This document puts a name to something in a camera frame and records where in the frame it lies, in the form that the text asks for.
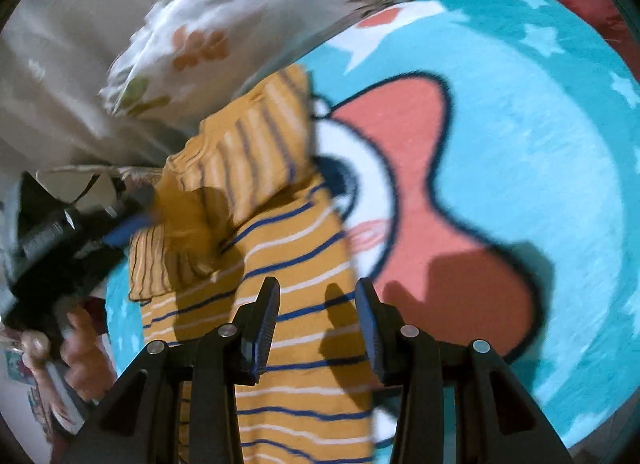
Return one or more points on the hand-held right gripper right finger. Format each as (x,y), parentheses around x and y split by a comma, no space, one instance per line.
(369,336)

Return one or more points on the red cloth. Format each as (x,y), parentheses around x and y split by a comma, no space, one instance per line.
(600,13)

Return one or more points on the beige sofa back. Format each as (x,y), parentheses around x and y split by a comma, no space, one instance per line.
(60,53)

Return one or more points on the teal cartoon printed blanket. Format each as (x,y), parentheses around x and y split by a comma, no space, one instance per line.
(550,168)

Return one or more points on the yellow striped knit top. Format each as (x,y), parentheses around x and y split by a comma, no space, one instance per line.
(300,269)

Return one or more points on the white leaf print pillow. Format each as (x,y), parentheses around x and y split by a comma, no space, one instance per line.
(240,8)

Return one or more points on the person's left hand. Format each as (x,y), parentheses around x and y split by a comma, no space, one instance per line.
(85,354)

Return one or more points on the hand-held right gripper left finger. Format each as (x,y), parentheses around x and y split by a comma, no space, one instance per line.
(261,336)

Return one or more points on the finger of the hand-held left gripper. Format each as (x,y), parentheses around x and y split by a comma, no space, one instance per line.
(135,198)
(129,231)

